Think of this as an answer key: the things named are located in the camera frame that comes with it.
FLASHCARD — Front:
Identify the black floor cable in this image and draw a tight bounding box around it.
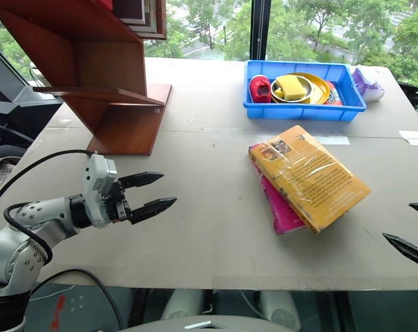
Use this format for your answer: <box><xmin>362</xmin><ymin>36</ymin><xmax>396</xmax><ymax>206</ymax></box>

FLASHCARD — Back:
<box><xmin>28</xmin><ymin>268</ymin><xmax>125</xmax><ymax>332</ymax></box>

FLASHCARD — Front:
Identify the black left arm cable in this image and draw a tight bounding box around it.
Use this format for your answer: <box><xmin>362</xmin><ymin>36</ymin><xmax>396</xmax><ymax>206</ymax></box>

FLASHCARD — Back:
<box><xmin>0</xmin><ymin>149</ymin><xmax>96</xmax><ymax>266</ymax></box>

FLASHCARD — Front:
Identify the brown wooden shelf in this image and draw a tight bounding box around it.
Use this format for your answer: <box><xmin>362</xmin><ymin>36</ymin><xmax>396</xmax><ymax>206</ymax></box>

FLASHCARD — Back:
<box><xmin>0</xmin><ymin>0</ymin><xmax>173</xmax><ymax>157</ymax></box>

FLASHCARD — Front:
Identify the grey robot torso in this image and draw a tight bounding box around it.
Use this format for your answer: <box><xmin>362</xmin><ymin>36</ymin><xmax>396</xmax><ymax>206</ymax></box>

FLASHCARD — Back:
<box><xmin>117</xmin><ymin>315</ymin><xmax>300</xmax><ymax>332</ymax></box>

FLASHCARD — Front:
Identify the blue plastic bin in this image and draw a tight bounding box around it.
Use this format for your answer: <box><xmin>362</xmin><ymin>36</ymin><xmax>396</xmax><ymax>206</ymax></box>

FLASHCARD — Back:
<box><xmin>242</xmin><ymin>59</ymin><xmax>368</xmax><ymax>123</ymax></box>

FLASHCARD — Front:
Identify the white rounded shell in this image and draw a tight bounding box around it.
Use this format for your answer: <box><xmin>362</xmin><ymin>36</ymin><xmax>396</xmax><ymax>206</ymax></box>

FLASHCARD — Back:
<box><xmin>258</xmin><ymin>290</ymin><xmax>302</xmax><ymax>332</ymax></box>
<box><xmin>160</xmin><ymin>289</ymin><xmax>205</xmax><ymax>321</ymax></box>

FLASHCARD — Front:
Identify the red snack packet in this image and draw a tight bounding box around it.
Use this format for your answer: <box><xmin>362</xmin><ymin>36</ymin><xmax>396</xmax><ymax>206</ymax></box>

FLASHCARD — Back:
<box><xmin>323</xmin><ymin>80</ymin><xmax>345</xmax><ymax>106</ymax></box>

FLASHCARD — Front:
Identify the dark window post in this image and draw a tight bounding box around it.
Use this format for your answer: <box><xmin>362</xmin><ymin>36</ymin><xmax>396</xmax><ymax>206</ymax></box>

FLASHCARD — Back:
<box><xmin>249</xmin><ymin>0</ymin><xmax>273</xmax><ymax>62</ymax></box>

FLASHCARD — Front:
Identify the yellow shrink-wrapped book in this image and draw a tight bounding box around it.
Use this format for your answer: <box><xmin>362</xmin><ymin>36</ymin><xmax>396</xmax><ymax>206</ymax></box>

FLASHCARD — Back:
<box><xmin>248</xmin><ymin>124</ymin><xmax>373</xmax><ymax>234</ymax></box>

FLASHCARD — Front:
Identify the yellow sponge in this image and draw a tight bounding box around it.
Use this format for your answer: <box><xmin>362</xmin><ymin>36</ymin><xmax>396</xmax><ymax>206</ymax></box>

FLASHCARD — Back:
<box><xmin>275</xmin><ymin>75</ymin><xmax>307</xmax><ymax>102</ymax></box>

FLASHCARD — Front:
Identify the purple and white bag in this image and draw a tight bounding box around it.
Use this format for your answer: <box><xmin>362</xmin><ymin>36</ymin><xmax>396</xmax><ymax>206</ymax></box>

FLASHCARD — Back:
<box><xmin>351</xmin><ymin>67</ymin><xmax>386</xmax><ymax>103</ymax></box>

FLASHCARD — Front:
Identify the yellow plate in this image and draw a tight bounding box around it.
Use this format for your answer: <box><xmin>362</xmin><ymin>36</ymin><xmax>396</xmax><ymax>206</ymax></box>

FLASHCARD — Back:
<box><xmin>283</xmin><ymin>72</ymin><xmax>332</xmax><ymax>105</ymax></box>

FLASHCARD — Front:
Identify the pale rimmed bowl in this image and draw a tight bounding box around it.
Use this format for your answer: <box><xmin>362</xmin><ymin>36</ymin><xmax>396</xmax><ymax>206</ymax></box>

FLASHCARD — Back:
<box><xmin>269</xmin><ymin>76</ymin><xmax>314</xmax><ymax>104</ymax></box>

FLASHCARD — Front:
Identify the pink book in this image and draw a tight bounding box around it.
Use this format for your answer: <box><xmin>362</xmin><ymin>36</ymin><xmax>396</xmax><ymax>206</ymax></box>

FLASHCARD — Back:
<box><xmin>251</xmin><ymin>161</ymin><xmax>308</xmax><ymax>237</ymax></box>

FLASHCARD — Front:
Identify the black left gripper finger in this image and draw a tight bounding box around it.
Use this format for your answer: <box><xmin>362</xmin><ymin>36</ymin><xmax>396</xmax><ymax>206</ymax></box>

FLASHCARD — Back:
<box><xmin>129</xmin><ymin>196</ymin><xmax>178</xmax><ymax>225</ymax></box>
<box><xmin>119</xmin><ymin>172</ymin><xmax>165</xmax><ymax>190</ymax></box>

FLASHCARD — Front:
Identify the black office chair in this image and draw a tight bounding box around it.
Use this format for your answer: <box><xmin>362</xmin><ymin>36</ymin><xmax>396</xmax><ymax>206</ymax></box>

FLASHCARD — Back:
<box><xmin>398</xmin><ymin>81</ymin><xmax>418</xmax><ymax>111</ymax></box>

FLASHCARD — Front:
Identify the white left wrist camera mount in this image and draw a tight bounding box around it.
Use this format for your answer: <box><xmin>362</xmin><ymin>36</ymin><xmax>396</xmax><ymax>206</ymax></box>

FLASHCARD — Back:
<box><xmin>81</xmin><ymin>153</ymin><xmax>118</xmax><ymax>230</ymax></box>

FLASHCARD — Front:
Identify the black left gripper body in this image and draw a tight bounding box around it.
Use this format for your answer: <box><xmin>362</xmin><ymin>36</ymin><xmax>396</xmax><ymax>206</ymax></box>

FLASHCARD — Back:
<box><xmin>99</xmin><ymin>178</ymin><xmax>133</xmax><ymax>224</ymax></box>

